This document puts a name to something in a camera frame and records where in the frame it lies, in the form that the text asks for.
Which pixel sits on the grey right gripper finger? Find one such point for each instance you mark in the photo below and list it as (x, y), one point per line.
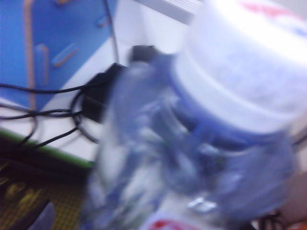
(45, 215)

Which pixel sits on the clear mineral water bottle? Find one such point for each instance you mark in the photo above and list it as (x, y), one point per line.
(192, 134)

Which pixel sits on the black laptop power adapter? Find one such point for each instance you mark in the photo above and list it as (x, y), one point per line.
(98, 95)

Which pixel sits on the black green-edged mouse pad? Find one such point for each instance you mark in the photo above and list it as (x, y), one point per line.
(36, 182)

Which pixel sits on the blue wooden desk organizer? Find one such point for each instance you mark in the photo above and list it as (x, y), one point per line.
(60, 28)

